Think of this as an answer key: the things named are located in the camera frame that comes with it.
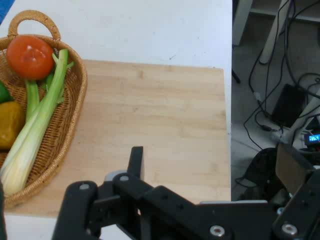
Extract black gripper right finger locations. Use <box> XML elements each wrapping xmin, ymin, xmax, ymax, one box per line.
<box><xmin>271</xmin><ymin>142</ymin><xmax>320</xmax><ymax>240</ymax></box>

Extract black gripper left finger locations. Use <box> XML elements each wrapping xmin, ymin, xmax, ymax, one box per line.
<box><xmin>51</xmin><ymin>146</ymin><xmax>236</xmax><ymax>240</ymax></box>

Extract black floor object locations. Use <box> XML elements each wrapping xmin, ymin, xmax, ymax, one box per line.
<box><xmin>234</xmin><ymin>147</ymin><xmax>279</xmax><ymax>201</ymax></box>

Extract meter with blue display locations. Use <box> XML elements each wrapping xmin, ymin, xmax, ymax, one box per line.
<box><xmin>303</xmin><ymin>133</ymin><xmax>320</xmax><ymax>152</ymax></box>

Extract wooden cutting board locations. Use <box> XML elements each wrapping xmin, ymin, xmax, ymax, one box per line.
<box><xmin>3</xmin><ymin>59</ymin><xmax>232</xmax><ymax>218</ymax></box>

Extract black power adapter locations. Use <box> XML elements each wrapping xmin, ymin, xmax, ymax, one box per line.
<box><xmin>271</xmin><ymin>83</ymin><xmax>308</xmax><ymax>129</ymax></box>

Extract woven wicker basket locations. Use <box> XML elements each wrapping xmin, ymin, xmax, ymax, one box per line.
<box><xmin>0</xmin><ymin>9</ymin><xmax>89</xmax><ymax>210</ymax></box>

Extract green celery stalk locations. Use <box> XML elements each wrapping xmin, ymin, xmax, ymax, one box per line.
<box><xmin>0</xmin><ymin>48</ymin><xmax>75</xmax><ymax>197</ymax></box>

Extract yellow bell pepper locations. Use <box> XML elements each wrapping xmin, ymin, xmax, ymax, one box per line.
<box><xmin>0</xmin><ymin>101</ymin><xmax>27</xmax><ymax>151</ymax></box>

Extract green bell pepper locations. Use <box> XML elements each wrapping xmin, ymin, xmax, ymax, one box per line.
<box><xmin>0</xmin><ymin>81</ymin><xmax>15</xmax><ymax>105</ymax></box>

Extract red tomato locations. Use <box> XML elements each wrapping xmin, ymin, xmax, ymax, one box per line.
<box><xmin>6</xmin><ymin>35</ymin><xmax>56</xmax><ymax>81</ymax></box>

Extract blue foam mat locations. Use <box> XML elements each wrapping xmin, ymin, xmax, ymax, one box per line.
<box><xmin>0</xmin><ymin>0</ymin><xmax>16</xmax><ymax>26</ymax></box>

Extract black floor cable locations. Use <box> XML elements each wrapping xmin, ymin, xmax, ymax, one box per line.
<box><xmin>283</xmin><ymin>0</ymin><xmax>320</xmax><ymax>100</ymax></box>
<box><xmin>243</xmin><ymin>109</ymin><xmax>266</xmax><ymax>152</ymax></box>
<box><xmin>248</xmin><ymin>0</ymin><xmax>296</xmax><ymax>120</ymax></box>

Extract white shelf frame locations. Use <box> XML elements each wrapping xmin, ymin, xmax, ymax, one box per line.
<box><xmin>232</xmin><ymin>0</ymin><xmax>320</xmax><ymax>46</ymax></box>

